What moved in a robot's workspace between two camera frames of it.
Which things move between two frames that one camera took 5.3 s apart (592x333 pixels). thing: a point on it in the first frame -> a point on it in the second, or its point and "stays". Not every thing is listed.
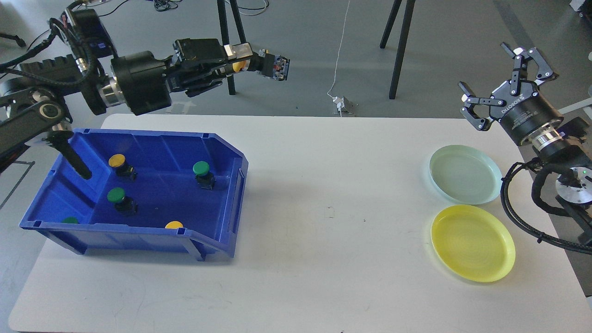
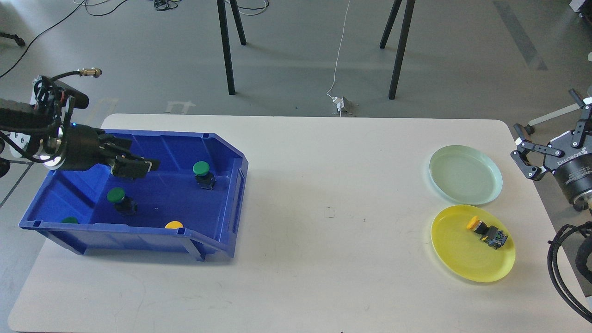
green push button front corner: x=70 y=219 stays
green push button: x=206 y=178 stays
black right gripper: x=523 y=113 -> x=569 y=155
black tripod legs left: x=221 y=8 stays
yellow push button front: x=174 y=225 stays
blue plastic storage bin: x=147 y=188 stays
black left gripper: x=142 y=78 -> x=83 y=152
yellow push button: x=237 y=65 -> x=494 y=237
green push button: x=123 y=204 stays
